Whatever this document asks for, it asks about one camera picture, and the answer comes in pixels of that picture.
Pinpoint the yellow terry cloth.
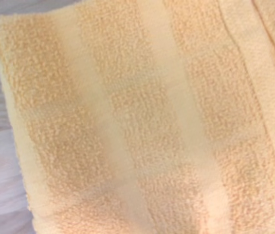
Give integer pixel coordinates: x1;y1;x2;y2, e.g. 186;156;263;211
0;0;275;234

